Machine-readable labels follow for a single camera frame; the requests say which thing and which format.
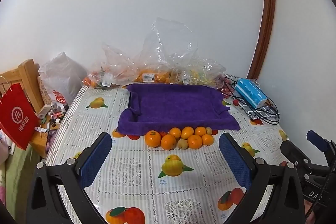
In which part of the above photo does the oval orange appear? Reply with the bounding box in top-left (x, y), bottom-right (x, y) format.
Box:
top-left (181, 126), bottom-right (195, 140)

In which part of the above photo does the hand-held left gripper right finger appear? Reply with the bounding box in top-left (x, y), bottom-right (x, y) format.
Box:
top-left (219, 132), bottom-right (307, 224)

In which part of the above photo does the pile of kumquats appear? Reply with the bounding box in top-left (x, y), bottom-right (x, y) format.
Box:
top-left (134, 69), bottom-right (175, 84)

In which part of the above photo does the red label packet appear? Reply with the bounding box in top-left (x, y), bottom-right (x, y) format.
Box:
top-left (52, 90), bottom-right (66, 106)

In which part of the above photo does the blue tissue box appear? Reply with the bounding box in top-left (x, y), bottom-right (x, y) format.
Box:
top-left (234, 78), bottom-right (268, 109)

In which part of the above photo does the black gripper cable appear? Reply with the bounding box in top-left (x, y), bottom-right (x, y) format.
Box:
top-left (307, 161), bottom-right (334, 224)

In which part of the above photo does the pile of small bottles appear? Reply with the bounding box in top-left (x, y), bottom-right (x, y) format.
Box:
top-left (35, 101), bottom-right (70, 132)

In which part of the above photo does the red paper bag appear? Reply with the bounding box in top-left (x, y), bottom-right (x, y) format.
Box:
top-left (0, 76), bottom-right (40, 150)

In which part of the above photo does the wooden furniture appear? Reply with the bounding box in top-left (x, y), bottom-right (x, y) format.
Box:
top-left (0, 59), bottom-right (54, 157)

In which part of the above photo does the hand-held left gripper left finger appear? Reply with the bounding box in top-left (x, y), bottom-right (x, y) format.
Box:
top-left (26, 132), bottom-right (113, 224)

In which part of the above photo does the fruit print tablecloth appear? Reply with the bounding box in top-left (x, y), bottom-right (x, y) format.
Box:
top-left (45, 82), bottom-right (292, 224)

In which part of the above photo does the pile of cherry tomatoes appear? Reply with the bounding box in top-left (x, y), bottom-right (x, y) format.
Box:
top-left (220, 77), bottom-right (237, 98)

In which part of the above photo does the pile of tangerines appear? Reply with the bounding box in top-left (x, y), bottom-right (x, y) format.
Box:
top-left (83, 70), bottom-right (124, 89)

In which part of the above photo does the person's right hand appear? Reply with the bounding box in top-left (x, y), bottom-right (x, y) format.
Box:
top-left (304, 202), bottom-right (317, 224)

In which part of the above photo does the purple towel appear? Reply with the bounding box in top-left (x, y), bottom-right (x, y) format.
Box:
top-left (117, 83), bottom-right (240, 135)

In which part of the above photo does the large orange with stem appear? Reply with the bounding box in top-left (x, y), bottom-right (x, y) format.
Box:
top-left (144, 130), bottom-right (162, 148)

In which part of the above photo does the white power strip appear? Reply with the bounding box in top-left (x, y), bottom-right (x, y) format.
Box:
top-left (240, 103), bottom-right (279, 121)

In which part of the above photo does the brown wooden door frame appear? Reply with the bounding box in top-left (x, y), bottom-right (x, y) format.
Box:
top-left (247, 0), bottom-right (277, 80)

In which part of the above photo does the pile of yellow fruits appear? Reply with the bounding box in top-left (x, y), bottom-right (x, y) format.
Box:
top-left (173, 69), bottom-right (218, 85)

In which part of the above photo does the clear plastic bag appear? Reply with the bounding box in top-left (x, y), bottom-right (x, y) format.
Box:
top-left (83, 42), bottom-right (137, 89)
top-left (134, 18), bottom-right (198, 84)
top-left (171, 56), bottom-right (227, 89)

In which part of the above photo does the white plastic bag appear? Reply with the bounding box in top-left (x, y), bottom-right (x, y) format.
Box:
top-left (39, 52), bottom-right (88, 106)

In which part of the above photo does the black cable bundle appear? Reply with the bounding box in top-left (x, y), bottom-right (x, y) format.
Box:
top-left (223, 74), bottom-right (281, 126)

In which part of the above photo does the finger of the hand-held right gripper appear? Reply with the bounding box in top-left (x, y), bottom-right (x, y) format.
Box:
top-left (280, 139), bottom-right (329, 170)
top-left (307, 130), bottom-right (336, 162)

